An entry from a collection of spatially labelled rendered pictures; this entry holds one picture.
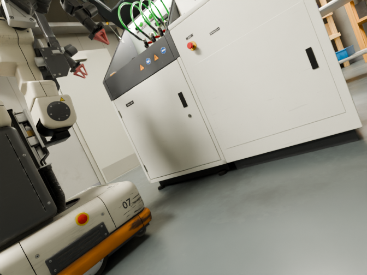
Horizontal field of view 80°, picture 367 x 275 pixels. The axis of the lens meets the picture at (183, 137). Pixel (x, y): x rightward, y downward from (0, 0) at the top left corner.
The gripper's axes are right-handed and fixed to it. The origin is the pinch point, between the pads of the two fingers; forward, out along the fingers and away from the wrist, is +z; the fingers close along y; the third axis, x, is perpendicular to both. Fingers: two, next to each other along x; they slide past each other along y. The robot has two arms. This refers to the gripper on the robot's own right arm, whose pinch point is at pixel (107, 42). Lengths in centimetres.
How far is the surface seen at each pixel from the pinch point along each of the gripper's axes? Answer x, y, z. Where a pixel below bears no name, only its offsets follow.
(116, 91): -7.0, 41.6, 21.9
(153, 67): -15.9, 3.1, 27.5
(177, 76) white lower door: -13.3, -10.2, 40.5
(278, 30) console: -24, -68, 53
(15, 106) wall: -12, 248, -52
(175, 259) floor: 79, -38, 72
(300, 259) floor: 69, -78, 77
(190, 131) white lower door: 5, -2, 71
